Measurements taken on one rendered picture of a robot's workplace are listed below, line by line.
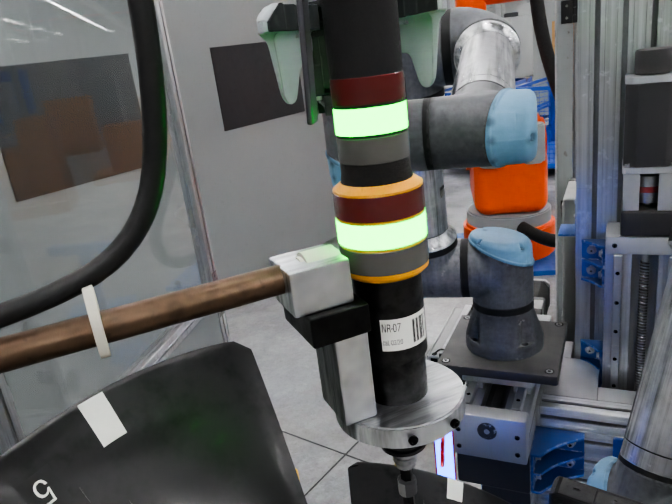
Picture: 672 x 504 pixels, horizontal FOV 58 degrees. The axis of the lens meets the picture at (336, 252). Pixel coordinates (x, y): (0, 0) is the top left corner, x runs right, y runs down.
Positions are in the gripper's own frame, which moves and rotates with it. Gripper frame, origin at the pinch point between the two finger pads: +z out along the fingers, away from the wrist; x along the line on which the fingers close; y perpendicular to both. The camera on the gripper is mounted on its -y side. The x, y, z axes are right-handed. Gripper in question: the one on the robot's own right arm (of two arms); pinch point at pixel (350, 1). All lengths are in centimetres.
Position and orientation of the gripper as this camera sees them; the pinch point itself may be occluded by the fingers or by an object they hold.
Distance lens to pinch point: 36.1
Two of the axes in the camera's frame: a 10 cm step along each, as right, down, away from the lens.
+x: -9.9, 1.1, 0.5
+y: 1.2, 9.4, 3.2
